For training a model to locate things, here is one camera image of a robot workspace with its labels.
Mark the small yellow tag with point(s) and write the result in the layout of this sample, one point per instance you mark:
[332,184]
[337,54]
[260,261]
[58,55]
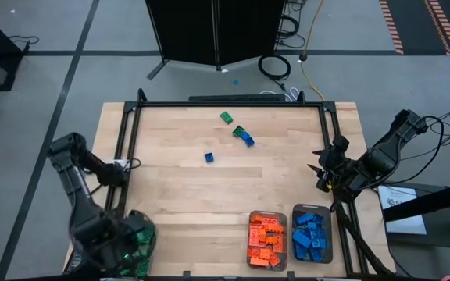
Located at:
[329,186]

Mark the small orange toy brick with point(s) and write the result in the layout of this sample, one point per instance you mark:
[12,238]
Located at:
[256,219]

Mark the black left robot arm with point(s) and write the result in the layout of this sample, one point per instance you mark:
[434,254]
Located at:
[74,187]

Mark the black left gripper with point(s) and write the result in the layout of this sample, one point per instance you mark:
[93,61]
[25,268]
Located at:
[129,238]

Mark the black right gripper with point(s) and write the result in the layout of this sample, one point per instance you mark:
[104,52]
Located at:
[338,164]

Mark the black beam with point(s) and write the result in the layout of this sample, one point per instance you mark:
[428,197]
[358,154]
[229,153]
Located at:
[428,203]

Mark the silver mounting bracket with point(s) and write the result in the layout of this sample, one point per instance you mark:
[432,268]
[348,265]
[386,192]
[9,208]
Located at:
[111,161]

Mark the green toy brick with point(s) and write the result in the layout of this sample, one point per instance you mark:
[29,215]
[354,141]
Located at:
[226,118]
[147,236]
[238,131]
[143,269]

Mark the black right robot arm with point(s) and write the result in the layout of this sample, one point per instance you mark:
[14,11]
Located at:
[389,148]

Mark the black mat with striped edges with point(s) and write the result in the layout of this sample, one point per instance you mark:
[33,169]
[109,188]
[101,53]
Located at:
[412,23]

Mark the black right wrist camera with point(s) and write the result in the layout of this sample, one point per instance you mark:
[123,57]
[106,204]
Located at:
[322,181]

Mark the clear plastic bin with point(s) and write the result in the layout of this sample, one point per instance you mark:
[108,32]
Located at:
[328,210]
[283,218]
[151,250]

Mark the black folding partition screen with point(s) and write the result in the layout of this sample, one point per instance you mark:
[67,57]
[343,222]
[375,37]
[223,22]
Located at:
[186,31]

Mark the white printed paper sheet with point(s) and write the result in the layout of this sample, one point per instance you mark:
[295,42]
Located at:
[401,212]

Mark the long black power strip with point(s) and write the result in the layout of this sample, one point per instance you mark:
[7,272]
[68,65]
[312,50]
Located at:
[234,97]

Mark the black aluminium table frame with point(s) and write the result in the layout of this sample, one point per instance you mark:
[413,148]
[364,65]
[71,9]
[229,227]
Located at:
[229,104]

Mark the dark grey side table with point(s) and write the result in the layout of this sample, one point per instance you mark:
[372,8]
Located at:
[440,238]

